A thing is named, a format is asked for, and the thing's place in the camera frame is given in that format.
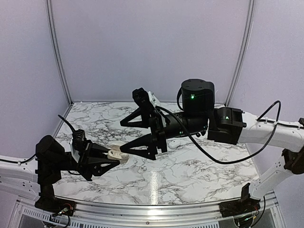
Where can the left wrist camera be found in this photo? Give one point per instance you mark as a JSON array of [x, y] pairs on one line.
[[77, 143]]

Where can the white earbud charging case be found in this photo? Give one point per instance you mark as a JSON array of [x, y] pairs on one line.
[[115, 154]]

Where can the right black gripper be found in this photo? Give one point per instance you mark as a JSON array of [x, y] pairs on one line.
[[158, 132]]

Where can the aluminium corner post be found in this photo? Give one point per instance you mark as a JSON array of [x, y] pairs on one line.
[[242, 52], [56, 50]]

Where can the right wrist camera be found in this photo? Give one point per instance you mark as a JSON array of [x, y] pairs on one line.
[[141, 98]]

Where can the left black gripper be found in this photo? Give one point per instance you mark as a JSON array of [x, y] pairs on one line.
[[85, 168]]

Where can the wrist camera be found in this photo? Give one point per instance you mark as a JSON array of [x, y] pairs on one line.
[[77, 143], [141, 98]]

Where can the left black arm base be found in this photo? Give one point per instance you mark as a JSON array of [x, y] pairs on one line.
[[57, 206]]

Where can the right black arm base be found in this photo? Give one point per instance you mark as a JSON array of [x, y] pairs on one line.
[[244, 204]]

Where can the front aluminium rail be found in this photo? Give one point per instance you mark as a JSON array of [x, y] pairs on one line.
[[102, 215]]

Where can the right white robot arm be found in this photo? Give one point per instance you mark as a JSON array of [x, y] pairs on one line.
[[199, 116]]

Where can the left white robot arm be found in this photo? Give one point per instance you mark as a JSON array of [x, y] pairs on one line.
[[50, 159]]

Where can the right aluminium corner post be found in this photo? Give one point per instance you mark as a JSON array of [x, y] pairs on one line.
[[242, 52]]

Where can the left aluminium corner post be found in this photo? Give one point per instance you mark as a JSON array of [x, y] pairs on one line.
[[56, 50]]

